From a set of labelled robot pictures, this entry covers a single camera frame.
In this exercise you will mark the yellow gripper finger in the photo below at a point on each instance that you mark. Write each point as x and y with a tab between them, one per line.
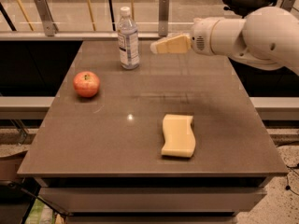
177	34
173	46

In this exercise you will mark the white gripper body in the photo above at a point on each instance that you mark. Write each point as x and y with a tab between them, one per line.
201	36

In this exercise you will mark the clear plastic water bottle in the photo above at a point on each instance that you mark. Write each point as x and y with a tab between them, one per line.
128	40

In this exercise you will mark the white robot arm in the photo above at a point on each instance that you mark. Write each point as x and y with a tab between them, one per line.
267	39

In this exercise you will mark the yellow wavy sponge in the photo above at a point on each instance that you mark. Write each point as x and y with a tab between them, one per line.
179	140

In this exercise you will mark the red apple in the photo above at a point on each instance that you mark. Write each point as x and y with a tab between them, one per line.
86	84

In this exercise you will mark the grey table drawer base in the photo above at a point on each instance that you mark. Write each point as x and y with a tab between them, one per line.
210	202

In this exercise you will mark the green white bag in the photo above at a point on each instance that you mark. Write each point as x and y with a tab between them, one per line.
40	214

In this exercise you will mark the middle metal railing bracket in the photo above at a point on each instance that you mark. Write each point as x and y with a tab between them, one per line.
163	17

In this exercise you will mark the metal railing bracket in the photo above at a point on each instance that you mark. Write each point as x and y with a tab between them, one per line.
163	17
49	26
287	4

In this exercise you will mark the right metal railing bracket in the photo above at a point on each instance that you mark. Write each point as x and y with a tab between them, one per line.
287	4

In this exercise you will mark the left metal railing bracket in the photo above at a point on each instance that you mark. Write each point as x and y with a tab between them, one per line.
49	26

